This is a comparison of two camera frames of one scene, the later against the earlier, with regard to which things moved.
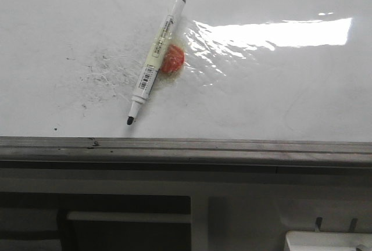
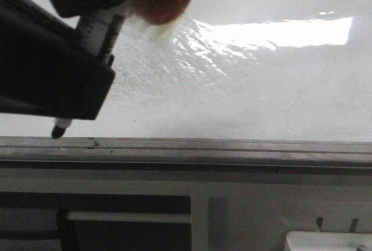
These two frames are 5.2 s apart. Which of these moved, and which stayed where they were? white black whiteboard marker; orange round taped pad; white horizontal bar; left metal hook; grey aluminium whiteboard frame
Moved: orange round taped pad; white black whiteboard marker
Stayed: left metal hook; white horizontal bar; grey aluminium whiteboard frame
